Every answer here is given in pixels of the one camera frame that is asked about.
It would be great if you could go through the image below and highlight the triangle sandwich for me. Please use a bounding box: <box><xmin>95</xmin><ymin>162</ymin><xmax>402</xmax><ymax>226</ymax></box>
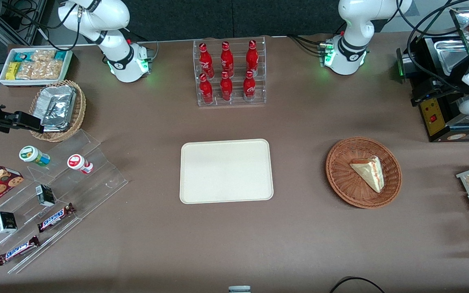
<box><xmin>349</xmin><ymin>156</ymin><xmax>385</xmax><ymax>193</ymax></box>

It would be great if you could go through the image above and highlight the tan wicker basket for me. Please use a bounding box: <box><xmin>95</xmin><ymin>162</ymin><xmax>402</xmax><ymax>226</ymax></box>
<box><xmin>28</xmin><ymin>80</ymin><xmax>87</xmax><ymax>142</ymax></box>

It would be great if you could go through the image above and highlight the cream plastic tray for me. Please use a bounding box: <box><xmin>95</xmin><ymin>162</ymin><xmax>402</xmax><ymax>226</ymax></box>
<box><xmin>180</xmin><ymin>139</ymin><xmax>274</xmax><ymax>204</ymax></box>

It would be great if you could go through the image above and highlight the round brown wicker basket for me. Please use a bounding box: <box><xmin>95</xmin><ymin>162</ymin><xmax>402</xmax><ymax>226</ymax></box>
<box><xmin>326</xmin><ymin>137</ymin><xmax>403</xmax><ymax>209</ymax></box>

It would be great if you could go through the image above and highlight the silver foil packet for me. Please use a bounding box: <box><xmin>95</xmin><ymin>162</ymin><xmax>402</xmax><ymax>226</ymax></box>
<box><xmin>40</xmin><ymin>85</ymin><xmax>77</xmax><ymax>107</ymax></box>
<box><xmin>39</xmin><ymin>100</ymin><xmax>75</xmax><ymax>132</ymax></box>

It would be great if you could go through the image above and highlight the green-lid white cup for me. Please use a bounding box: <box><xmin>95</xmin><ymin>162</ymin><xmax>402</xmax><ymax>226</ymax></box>
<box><xmin>19</xmin><ymin>145</ymin><xmax>51</xmax><ymax>167</ymax></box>

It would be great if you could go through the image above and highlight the white rectangular snack bin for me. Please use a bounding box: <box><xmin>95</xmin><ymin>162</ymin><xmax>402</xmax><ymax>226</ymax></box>
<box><xmin>0</xmin><ymin>48</ymin><xmax>74</xmax><ymax>87</ymax></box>

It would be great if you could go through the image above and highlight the yellow snack bar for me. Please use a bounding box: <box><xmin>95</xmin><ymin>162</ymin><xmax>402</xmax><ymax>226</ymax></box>
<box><xmin>6</xmin><ymin>61</ymin><xmax>20</xmax><ymax>81</ymax></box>

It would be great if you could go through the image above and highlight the clear bag of granola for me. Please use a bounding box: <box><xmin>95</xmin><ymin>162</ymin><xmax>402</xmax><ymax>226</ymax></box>
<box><xmin>31</xmin><ymin>49</ymin><xmax>56</xmax><ymax>63</ymax></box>
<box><xmin>16</xmin><ymin>60</ymin><xmax>63</xmax><ymax>81</ymax></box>

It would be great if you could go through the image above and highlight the red-lid white cup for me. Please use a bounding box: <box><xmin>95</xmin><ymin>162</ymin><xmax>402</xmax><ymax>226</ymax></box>
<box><xmin>67</xmin><ymin>154</ymin><xmax>94</xmax><ymax>175</ymax></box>

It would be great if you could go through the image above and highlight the small black drink carton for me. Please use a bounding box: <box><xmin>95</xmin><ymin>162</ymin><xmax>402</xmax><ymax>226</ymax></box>
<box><xmin>0</xmin><ymin>211</ymin><xmax>18</xmax><ymax>234</ymax></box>
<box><xmin>35</xmin><ymin>184</ymin><xmax>56</xmax><ymax>207</ymax></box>

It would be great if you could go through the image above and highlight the clear acrylic stepped display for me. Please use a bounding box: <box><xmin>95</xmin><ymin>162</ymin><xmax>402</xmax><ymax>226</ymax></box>
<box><xmin>0</xmin><ymin>129</ymin><xmax>129</xmax><ymax>274</ymax></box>

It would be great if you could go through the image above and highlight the brown Snickers bar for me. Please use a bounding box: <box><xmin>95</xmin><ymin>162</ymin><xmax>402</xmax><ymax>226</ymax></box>
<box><xmin>37</xmin><ymin>203</ymin><xmax>76</xmax><ymax>233</ymax></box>
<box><xmin>0</xmin><ymin>235</ymin><xmax>41</xmax><ymax>266</ymax></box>

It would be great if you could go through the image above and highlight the red cola bottle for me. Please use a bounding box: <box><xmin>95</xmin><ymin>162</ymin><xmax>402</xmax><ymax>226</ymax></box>
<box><xmin>245</xmin><ymin>39</ymin><xmax>259</xmax><ymax>76</ymax></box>
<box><xmin>219</xmin><ymin>71</ymin><xmax>234</xmax><ymax>102</ymax></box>
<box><xmin>220</xmin><ymin>41</ymin><xmax>235</xmax><ymax>78</ymax></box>
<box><xmin>199</xmin><ymin>73</ymin><xmax>214</xmax><ymax>105</ymax></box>
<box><xmin>243</xmin><ymin>70</ymin><xmax>256</xmax><ymax>102</ymax></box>
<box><xmin>199</xmin><ymin>43</ymin><xmax>215</xmax><ymax>79</ymax></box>

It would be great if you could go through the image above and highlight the clear acrylic bottle rack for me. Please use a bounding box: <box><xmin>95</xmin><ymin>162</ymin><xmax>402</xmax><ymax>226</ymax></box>
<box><xmin>193</xmin><ymin>36</ymin><xmax>267</xmax><ymax>107</ymax></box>

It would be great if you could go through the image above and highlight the black countertop machine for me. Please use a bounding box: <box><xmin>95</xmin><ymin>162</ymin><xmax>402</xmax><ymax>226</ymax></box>
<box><xmin>396</xmin><ymin>6</ymin><xmax>469</xmax><ymax>142</ymax></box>

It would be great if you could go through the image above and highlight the black cable bundle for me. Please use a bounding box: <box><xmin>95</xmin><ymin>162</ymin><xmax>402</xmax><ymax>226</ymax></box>
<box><xmin>397</xmin><ymin>0</ymin><xmax>469</xmax><ymax>95</ymax></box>
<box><xmin>0</xmin><ymin>0</ymin><xmax>81</xmax><ymax>51</ymax></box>
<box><xmin>287</xmin><ymin>34</ymin><xmax>329</xmax><ymax>56</ymax></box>

